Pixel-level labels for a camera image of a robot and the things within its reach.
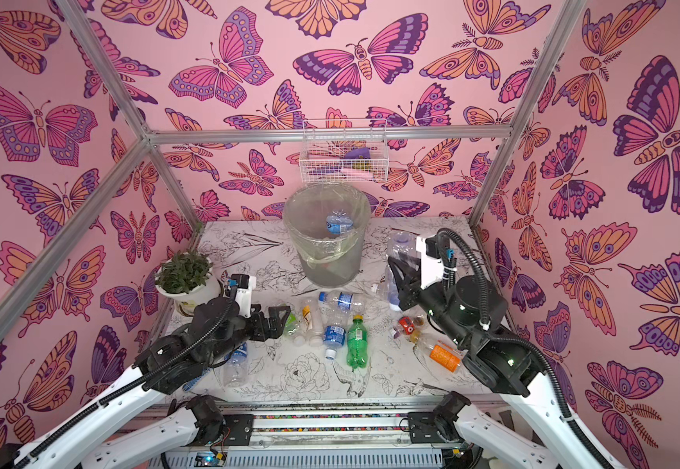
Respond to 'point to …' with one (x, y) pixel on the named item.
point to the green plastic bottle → (357, 343)
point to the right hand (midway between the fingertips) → (398, 254)
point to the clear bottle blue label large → (338, 223)
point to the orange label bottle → (441, 353)
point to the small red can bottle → (406, 324)
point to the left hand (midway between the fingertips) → (279, 307)
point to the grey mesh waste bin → (325, 260)
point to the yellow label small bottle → (313, 322)
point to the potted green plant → (188, 279)
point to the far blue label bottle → (348, 302)
